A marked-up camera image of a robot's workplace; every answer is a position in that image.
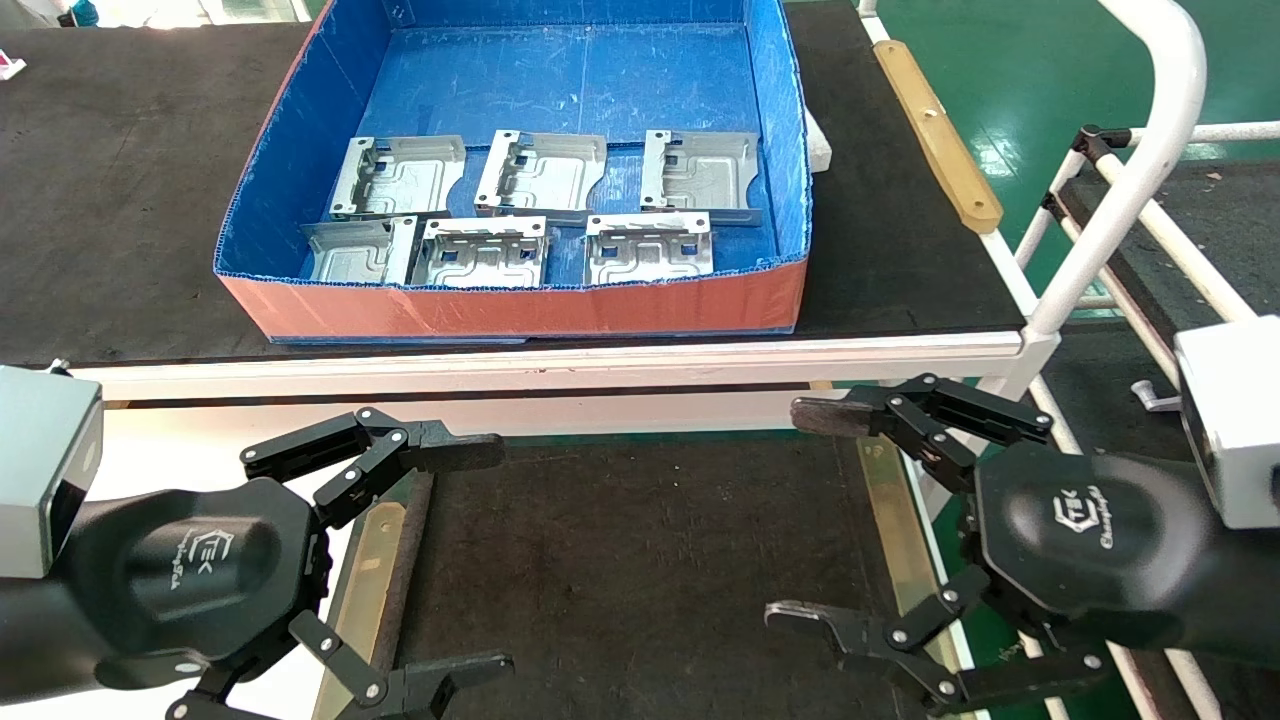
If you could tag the thin white rack tube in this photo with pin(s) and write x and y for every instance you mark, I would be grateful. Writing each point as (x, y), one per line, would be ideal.
(1170, 225)
(1045, 215)
(1220, 132)
(1120, 300)

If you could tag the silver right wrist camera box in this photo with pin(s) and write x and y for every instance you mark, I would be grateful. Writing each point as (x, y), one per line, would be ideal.
(1240, 420)

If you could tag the teal object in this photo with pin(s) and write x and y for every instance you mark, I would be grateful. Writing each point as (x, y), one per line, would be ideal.
(85, 12)

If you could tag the white foam block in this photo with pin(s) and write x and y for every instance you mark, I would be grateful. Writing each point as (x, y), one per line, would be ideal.
(820, 145)

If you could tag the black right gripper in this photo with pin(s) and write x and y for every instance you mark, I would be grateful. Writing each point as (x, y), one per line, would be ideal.
(1090, 540)

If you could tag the small black work mat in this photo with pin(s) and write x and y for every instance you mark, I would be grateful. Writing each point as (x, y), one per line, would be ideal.
(650, 560)

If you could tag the white tubular frame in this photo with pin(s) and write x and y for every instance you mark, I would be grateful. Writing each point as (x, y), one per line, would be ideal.
(1230, 230)

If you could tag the long yellow wooden strip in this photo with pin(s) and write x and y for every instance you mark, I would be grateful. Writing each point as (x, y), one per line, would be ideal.
(940, 140)

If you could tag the stamped metal bracket plate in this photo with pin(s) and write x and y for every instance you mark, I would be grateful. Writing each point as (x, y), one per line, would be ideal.
(705, 170)
(650, 255)
(480, 260)
(410, 180)
(545, 175)
(350, 255)

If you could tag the black tube clamp joint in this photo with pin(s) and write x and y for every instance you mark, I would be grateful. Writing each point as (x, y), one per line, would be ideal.
(1050, 205)
(1095, 142)

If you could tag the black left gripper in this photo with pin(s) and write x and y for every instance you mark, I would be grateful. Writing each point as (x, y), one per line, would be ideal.
(190, 570)

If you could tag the thick white bent tube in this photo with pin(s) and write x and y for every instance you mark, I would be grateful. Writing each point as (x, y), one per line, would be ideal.
(1150, 150)

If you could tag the blue corrugated plastic box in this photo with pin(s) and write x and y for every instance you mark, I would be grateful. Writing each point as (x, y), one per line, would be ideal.
(520, 310)

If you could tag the large black table mat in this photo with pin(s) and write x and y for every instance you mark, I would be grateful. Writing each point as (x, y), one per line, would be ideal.
(120, 200)

